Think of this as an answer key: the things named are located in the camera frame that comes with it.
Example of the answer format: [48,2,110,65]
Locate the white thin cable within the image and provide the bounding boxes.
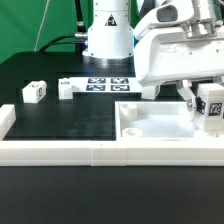
[34,0,52,52]

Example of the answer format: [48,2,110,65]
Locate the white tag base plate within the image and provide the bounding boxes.
[69,77,142,93]

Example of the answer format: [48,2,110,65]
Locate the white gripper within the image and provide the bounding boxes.
[134,0,224,111]

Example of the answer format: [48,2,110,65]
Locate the white U-shaped obstacle fence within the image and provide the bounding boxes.
[0,104,224,166]

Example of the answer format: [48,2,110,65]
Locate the green backdrop curtain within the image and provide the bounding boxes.
[0,0,144,62]

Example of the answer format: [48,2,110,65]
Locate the black cable bundle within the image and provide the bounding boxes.
[39,0,90,54]

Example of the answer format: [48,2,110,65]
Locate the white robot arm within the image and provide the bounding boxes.
[83,0,224,110]

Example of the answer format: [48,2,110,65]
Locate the white square tabletop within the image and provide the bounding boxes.
[115,101,224,140]

